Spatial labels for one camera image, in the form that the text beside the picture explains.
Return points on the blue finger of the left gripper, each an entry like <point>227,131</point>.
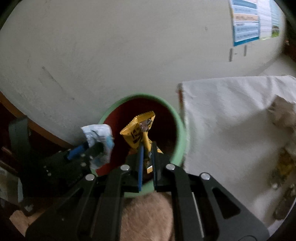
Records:
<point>72,153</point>

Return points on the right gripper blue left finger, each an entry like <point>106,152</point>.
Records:
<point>138,164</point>

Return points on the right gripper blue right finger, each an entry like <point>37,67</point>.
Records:
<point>158,162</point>

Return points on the yellow snack wrapper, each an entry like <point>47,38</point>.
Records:
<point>136,133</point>

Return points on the white blue snack wrapper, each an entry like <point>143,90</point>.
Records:
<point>100,141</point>

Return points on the green red trash bin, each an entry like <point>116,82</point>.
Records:
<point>167,131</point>

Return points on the white table cloth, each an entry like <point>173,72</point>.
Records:
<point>231,136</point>

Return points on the yellow brown snack wrappers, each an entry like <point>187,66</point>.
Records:
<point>284,167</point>

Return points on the beige crumpled paper wrapper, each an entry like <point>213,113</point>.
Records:
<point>282,113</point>

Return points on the blue pinyin wall poster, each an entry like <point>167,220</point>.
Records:
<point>245,21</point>

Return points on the white chart wall poster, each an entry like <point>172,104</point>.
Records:
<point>265,21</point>

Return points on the green bordered wall poster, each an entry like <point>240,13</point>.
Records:
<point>275,19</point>

